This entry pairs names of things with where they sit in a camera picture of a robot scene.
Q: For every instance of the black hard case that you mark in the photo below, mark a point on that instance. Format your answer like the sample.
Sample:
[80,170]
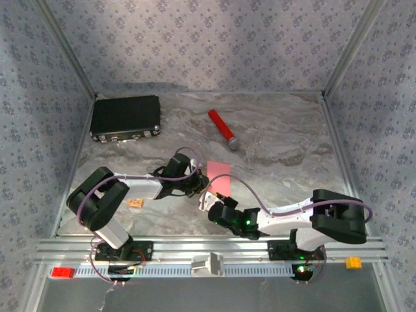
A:
[125,113]

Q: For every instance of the grey metal bracket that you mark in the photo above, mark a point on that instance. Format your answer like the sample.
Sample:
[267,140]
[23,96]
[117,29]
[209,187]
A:
[208,264]

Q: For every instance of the white slotted strip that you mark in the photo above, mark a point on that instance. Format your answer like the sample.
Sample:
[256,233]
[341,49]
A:
[169,270]

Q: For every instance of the aluminium corner post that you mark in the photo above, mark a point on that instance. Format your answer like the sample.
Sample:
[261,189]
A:
[67,48]
[351,48]

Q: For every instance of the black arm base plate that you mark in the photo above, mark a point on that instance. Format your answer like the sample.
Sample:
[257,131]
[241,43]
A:
[144,250]
[278,250]

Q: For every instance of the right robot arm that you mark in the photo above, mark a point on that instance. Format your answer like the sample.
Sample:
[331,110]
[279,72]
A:
[338,221]

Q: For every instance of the yellow toy brick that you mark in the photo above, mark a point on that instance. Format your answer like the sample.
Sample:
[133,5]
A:
[353,262]

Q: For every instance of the aluminium mounting rail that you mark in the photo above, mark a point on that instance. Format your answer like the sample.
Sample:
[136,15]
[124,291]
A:
[208,245]

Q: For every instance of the small orange toy brick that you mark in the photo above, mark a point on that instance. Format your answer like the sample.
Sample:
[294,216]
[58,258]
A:
[135,202]

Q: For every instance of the small circuit board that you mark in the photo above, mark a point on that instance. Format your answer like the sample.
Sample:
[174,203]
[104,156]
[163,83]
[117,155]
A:
[122,270]
[303,269]

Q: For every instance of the aluminium side rail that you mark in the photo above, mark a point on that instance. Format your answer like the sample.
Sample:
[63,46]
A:
[74,165]
[339,146]

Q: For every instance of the red toy brick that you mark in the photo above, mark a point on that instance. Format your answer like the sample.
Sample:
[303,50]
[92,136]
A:
[63,272]

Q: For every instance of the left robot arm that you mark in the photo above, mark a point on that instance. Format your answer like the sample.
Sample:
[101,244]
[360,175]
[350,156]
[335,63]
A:
[97,208]

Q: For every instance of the pink paper sheet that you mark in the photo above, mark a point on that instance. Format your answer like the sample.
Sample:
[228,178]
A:
[217,172]

